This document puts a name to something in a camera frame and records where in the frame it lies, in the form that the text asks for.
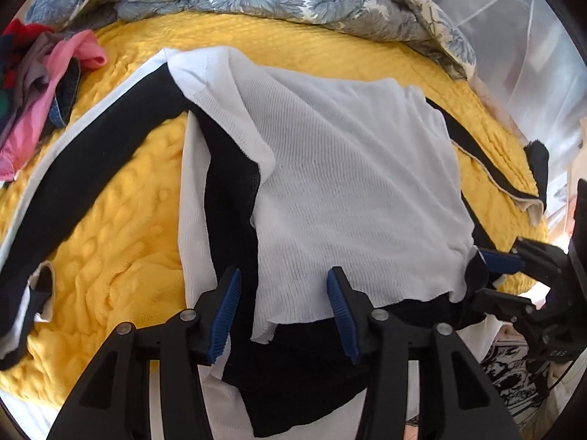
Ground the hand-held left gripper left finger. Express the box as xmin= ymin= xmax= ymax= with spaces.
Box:
xmin=46 ymin=267 xmax=243 ymax=440

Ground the white and black shirt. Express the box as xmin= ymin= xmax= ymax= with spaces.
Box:
xmin=0 ymin=46 xmax=551 ymax=440

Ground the grey-brown garment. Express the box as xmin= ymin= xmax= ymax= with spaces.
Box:
xmin=0 ymin=32 xmax=60 ymax=147

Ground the black and white patterned cloth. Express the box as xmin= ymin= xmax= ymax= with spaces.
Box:
xmin=477 ymin=339 xmax=560 ymax=422

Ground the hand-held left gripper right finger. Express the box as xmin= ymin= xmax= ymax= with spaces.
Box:
xmin=325 ymin=266 xmax=524 ymax=440

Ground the yellow textured blanket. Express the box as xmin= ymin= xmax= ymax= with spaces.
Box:
xmin=0 ymin=9 xmax=548 ymax=404

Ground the white mosquito net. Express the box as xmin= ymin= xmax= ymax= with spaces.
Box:
xmin=413 ymin=0 xmax=587 ymax=184

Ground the blue denim garment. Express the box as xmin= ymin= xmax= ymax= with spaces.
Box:
xmin=48 ymin=59 xmax=83 ymax=129

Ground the pink garment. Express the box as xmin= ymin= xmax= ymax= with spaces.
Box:
xmin=0 ymin=30 xmax=108 ymax=182

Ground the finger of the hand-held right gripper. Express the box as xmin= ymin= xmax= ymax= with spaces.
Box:
xmin=468 ymin=286 xmax=551 ymax=331
xmin=477 ymin=237 xmax=569 ymax=294

